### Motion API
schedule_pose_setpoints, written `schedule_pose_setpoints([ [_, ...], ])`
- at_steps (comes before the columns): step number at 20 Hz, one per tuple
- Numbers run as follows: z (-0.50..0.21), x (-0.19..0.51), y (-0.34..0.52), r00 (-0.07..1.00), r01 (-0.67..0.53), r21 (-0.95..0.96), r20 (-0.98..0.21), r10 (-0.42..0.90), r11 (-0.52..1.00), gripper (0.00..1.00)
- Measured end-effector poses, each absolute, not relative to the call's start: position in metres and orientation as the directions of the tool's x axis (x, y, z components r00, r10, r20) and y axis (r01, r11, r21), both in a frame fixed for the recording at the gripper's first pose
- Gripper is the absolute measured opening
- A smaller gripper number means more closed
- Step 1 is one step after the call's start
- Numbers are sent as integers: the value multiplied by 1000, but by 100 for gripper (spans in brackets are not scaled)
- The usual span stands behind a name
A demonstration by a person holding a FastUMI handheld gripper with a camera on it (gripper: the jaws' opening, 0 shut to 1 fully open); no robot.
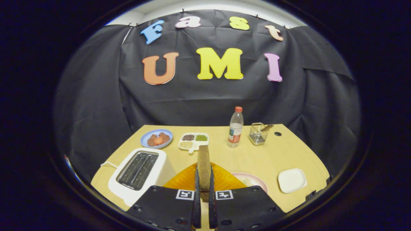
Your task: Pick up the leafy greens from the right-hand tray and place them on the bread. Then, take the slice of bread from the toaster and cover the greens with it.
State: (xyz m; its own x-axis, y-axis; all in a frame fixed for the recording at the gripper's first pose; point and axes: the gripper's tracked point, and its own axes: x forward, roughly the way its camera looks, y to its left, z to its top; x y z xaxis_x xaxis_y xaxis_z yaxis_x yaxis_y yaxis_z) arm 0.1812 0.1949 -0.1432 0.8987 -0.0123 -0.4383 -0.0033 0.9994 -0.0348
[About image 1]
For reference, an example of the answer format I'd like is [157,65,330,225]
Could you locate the red meat slices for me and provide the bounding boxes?
[147,132,171,147]

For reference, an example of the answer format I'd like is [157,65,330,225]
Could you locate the white toaster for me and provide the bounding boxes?
[108,148,176,206]

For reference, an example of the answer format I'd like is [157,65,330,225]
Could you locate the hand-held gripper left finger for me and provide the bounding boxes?
[126,164,202,231]

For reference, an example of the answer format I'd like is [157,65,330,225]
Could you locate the clear plastic bottle red cap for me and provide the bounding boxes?
[227,107,244,148]

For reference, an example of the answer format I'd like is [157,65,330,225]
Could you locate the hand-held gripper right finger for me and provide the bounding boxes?
[209,163,286,231]

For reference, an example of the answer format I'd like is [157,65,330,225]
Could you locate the round-topped brown toast slice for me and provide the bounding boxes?
[197,145,212,202]

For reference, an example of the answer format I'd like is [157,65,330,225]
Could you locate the pink plate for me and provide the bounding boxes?
[231,172,268,194]

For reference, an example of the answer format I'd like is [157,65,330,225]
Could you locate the blue plate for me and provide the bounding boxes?
[141,129,173,149]

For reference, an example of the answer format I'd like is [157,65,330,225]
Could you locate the metal wire basket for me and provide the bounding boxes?
[249,123,268,146]

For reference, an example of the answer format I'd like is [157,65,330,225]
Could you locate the white square plate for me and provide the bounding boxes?
[278,168,308,193]

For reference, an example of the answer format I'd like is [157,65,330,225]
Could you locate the white divided seed dish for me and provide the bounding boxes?
[178,133,209,153]

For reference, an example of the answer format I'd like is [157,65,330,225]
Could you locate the black backdrop cloth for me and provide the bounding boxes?
[53,9,361,180]

